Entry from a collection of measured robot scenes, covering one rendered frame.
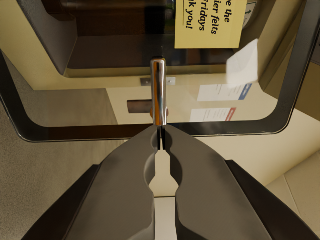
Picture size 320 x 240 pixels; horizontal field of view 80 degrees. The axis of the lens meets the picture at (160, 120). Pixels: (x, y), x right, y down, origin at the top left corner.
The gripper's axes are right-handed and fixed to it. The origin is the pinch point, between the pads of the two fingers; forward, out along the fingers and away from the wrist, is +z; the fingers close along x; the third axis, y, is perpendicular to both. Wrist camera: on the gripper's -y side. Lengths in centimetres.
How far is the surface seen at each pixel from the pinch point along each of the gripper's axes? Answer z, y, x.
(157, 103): 8.5, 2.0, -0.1
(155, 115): 8.5, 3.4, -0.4
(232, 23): 13.5, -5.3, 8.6
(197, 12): 13.5, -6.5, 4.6
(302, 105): 21.0, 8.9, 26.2
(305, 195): 118, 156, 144
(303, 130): 109, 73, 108
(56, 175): 25.3, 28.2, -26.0
